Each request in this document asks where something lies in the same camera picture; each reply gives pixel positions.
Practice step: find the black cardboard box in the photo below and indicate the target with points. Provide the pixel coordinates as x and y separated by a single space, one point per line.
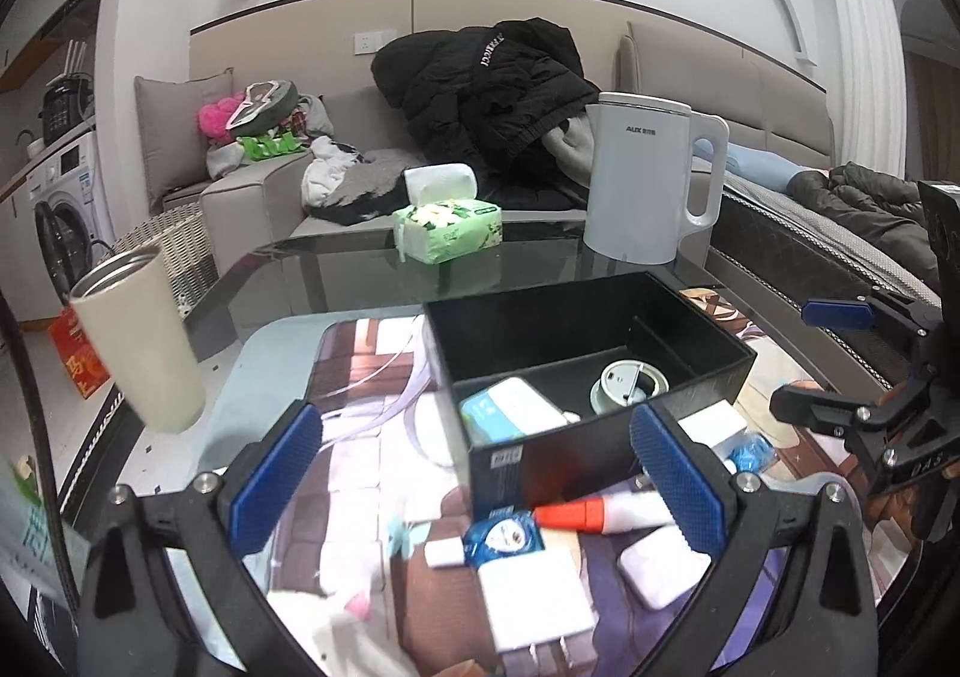
559 339

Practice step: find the white square charger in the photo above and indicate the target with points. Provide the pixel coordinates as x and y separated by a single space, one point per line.
533 599

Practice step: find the cream tumbler cup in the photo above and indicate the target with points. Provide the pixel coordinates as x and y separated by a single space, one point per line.
128 313

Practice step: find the grey throw pillow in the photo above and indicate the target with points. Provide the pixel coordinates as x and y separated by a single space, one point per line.
173 147

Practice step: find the round grey white device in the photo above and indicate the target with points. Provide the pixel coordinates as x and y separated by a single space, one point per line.
625 383

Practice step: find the wall power socket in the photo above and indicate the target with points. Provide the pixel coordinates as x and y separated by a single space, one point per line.
368 43

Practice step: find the black puffer jacket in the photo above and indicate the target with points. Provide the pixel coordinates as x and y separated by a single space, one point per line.
487 97

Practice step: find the person's right hand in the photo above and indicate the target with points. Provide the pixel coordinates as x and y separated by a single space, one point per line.
923 512

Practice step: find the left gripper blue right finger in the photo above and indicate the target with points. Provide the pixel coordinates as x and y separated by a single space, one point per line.
710 507

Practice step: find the white glue bottle orange cap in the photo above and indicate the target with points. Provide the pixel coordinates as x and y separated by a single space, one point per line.
617 513

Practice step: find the white woven basket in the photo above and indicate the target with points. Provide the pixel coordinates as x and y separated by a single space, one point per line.
181 236

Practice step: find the green white carton box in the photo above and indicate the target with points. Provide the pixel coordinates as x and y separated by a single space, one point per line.
26 543

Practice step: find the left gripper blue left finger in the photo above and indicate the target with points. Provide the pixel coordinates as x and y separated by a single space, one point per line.
234 517

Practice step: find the white electric kettle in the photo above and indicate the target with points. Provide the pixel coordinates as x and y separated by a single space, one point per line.
641 173

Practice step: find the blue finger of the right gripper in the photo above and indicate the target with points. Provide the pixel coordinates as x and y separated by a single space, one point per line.
802 405
836 314

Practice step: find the red gift box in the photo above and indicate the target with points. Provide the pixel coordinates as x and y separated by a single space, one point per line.
80 360

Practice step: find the anime printed desk mat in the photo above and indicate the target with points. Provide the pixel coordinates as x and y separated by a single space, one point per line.
346 564

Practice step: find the light blue pillow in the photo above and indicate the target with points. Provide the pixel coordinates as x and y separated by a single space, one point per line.
767 169

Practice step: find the pink plush toy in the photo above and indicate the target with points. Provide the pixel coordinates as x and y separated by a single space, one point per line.
213 118

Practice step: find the green tissue pack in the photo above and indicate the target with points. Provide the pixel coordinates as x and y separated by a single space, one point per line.
442 231

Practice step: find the grey sofa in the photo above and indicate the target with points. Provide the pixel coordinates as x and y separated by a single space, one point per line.
805 244

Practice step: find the white clothes pile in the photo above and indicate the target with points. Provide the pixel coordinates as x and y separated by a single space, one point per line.
326 170

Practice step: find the white plug adapter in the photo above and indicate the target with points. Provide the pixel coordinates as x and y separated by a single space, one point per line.
719 426

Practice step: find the blue eye drop bottle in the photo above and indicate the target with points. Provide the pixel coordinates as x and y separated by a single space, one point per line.
501 536
752 453

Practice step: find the white power bank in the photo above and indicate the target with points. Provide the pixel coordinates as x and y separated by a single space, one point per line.
662 567

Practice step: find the white washing machine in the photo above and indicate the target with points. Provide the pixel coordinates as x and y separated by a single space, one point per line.
71 217

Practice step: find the green white plastic case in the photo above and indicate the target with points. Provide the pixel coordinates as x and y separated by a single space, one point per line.
509 410

